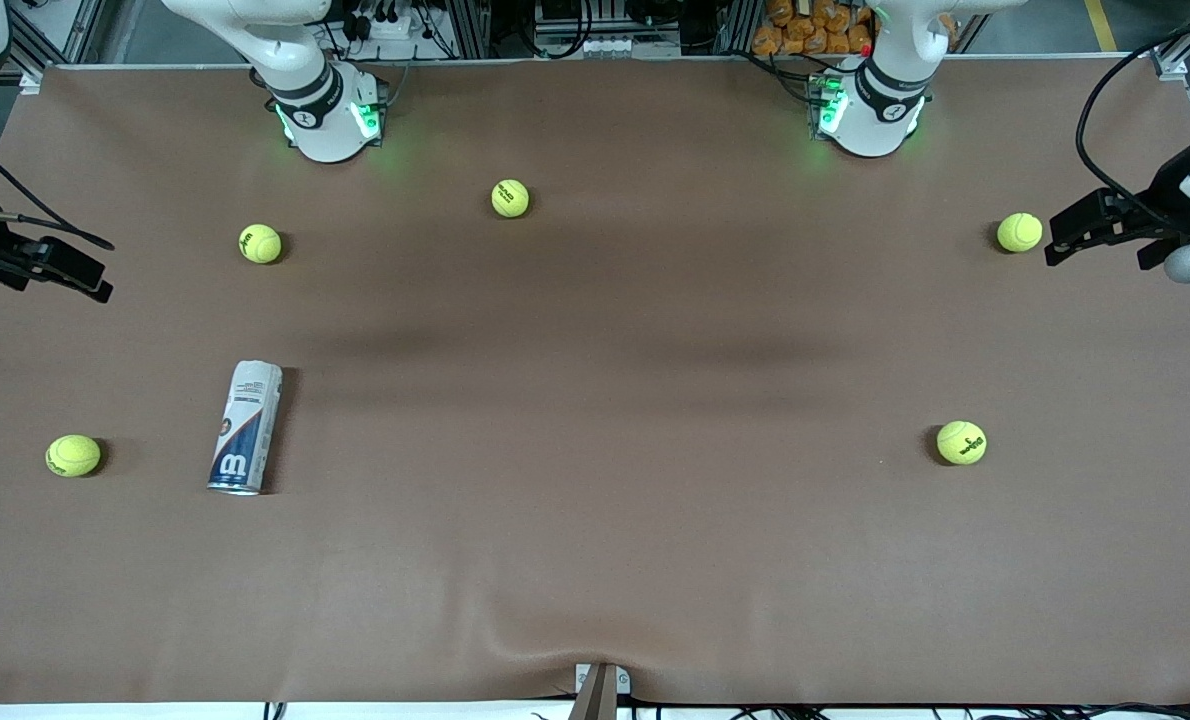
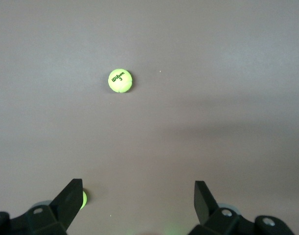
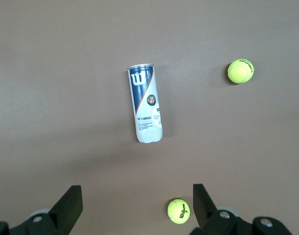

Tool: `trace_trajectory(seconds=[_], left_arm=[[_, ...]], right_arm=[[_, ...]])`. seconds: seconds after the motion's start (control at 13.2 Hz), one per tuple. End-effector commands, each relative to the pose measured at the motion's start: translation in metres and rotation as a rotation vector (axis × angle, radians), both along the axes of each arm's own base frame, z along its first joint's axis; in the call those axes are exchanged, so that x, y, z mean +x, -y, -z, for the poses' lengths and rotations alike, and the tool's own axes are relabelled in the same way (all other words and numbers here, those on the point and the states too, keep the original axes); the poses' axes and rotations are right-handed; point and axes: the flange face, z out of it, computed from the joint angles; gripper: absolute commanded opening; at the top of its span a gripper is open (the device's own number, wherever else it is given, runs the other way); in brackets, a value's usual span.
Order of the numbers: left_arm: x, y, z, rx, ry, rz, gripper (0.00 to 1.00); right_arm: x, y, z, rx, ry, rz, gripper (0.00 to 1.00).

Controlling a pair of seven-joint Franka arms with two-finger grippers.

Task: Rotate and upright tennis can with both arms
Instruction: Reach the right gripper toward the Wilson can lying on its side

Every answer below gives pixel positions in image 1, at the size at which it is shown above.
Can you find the brown table cover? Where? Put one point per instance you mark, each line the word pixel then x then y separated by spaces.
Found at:
pixel 595 400

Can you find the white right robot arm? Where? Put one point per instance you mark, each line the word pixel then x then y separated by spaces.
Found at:
pixel 325 110

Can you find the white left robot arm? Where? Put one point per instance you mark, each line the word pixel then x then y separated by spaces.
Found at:
pixel 870 110

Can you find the white power strip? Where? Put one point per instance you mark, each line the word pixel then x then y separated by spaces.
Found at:
pixel 385 25

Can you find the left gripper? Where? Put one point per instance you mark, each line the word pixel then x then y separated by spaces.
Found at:
pixel 1162 197

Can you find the yellow tennis ball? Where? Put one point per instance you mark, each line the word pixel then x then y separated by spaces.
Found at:
pixel 961 442
pixel 260 243
pixel 73 455
pixel 1019 232
pixel 510 198

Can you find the pile of orange objects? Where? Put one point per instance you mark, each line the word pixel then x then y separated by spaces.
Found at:
pixel 815 25

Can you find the white blue tennis can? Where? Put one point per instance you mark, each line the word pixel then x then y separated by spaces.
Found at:
pixel 245 430

